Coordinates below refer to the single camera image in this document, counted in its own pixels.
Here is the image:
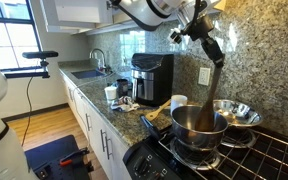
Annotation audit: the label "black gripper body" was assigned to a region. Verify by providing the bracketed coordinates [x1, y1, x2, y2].
[183, 15, 224, 58]

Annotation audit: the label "white ceramic mug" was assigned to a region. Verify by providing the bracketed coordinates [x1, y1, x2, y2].
[170, 94, 189, 116]

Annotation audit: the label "shallow silver bowl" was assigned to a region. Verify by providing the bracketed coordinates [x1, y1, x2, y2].
[213, 99, 264, 129]

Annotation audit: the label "light wooden spatula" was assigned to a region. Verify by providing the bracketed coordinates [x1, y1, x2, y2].
[145, 99, 172, 122]

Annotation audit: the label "deep stainless steel bowl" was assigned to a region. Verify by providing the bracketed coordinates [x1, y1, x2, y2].
[170, 105, 230, 152]

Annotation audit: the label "black patterned mug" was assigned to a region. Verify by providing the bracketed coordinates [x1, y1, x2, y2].
[115, 78, 130, 99]

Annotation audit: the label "black kitchen stove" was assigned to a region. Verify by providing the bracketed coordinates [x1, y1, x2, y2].
[122, 123, 288, 180]

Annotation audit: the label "black steel air fryer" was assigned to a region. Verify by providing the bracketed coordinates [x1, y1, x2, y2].
[130, 52, 175, 108]

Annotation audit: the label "patterned kitchen cloth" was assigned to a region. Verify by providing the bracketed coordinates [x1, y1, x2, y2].
[110, 95, 141, 113]

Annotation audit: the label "white paper cup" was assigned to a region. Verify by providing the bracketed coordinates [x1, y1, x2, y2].
[104, 85, 118, 102]

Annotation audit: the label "chrome sink faucet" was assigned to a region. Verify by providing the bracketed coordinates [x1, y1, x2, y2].
[89, 48, 113, 73]

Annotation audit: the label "kitchen sink basin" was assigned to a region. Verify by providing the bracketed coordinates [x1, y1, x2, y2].
[70, 68, 107, 80]

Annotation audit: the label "white upper cabinet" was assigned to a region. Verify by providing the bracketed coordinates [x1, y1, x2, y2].
[39, 0, 136, 35]

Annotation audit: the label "white lower cabinets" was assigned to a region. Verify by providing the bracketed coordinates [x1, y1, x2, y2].
[60, 73, 132, 180]

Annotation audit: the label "black perforated robot cart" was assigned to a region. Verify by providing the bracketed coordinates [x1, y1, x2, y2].
[23, 134, 95, 180]

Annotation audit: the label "black framed window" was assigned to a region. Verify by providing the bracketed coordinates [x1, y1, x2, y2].
[0, 0, 44, 73]

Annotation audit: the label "white wall outlet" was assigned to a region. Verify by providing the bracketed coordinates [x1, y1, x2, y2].
[197, 67, 212, 87]

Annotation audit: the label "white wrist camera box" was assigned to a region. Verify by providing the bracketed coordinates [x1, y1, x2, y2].
[166, 27, 184, 45]

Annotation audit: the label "metal wire stove grate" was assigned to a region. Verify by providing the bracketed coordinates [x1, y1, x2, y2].
[157, 125, 288, 180]

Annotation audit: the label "black stereo camera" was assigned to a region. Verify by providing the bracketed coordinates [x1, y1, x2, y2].
[21, 50, 60, 60]

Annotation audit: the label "orange handled clamp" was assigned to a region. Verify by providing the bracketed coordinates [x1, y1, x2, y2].
[59, 148, 90, 168]

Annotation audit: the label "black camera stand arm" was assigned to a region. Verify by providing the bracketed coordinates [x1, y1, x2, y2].
[3, 58, 52, 80]

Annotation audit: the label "black camera cable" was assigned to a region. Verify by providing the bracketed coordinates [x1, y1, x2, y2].
[20, 76, 35, 148]

